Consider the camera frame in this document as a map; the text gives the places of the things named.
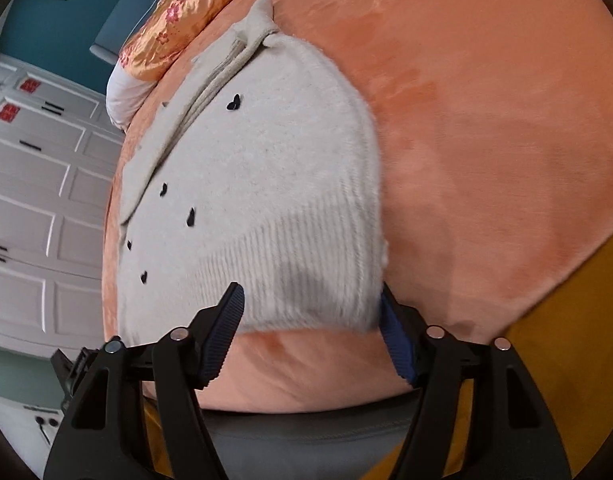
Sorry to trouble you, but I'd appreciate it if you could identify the cream knit sweater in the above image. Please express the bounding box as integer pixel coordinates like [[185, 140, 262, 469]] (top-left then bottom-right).
[[116, 0, 387, 344]]

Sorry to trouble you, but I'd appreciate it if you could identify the yellow garment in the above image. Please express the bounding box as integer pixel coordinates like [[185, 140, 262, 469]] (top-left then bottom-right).
[[369, 235, 613, 479]]

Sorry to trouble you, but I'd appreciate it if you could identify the white panelled wardrobe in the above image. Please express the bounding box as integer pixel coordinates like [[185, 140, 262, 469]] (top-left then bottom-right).
[[0, 54, 124, 358]]

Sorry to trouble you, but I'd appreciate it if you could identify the white pillow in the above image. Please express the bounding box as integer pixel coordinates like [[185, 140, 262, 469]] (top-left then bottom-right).
[[106, 62, 156, 131]]

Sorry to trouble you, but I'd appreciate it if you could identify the orange plush bed blanket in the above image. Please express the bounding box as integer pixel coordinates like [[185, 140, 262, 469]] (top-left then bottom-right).
[[100, 0, 613, 415]]

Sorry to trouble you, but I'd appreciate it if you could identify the orange floral satin pillow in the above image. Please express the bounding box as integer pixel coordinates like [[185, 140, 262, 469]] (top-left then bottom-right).
[[119, 0, 232, 82]]

